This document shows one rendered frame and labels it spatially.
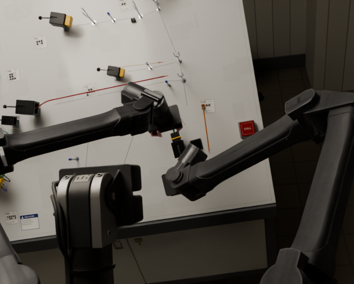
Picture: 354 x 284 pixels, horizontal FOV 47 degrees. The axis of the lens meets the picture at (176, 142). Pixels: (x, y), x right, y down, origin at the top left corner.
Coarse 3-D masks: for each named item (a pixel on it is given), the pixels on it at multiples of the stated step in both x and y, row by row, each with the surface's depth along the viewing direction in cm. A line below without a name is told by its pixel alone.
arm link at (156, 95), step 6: (144, 90) 113; (150, 90) 112; (150, 96) 110; (156, 96) 111; (162, 96) 111; (156, 102) 110; (162, 102) 110; (156, 108) 110; (162, 108) 111; (156, 114) 113; (162, 114) 114
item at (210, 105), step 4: (204, 100) 150; (208, 100) 150; (212, 100) 150; (204, 104) 150; (208, 104) 150; (212, 104) 150; (208, 108) 150; (212, 108) 150; (204, 112) 150; (208, 112) 150; (212, 112) 150
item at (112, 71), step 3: (108, 66) 147; (111, 66) 147; (114, 66) 147; (99, 69) 149; (102, 69) 148; (105, 69) 148; (108, 69) 147; (111, 69) 147; (114, 69) 147; (117, 69) 146; (108, 72) 147; (111, 72) 147; (114, 72) 147; (117, 72) 146; (108, 75) 148; (111, 75) 147; (114, 75) 147; (117, 75) 146; (114, 78) 154; (117, 78) 153
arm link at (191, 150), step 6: (192, 144) 110; (186, 150) 110; (192, 150) 110; (198, 150) 108; (180, 156) 111; (186, 156) 110; (192, 156) 108; (198, 156) 108; (204, 156) 109; (186, 162) 107; (192, 162) 108; (198, 162) 108; (174, 168) 107; (174, 174) 103; (180, 174) 102; (174, 180) 102; (180, 180) 102
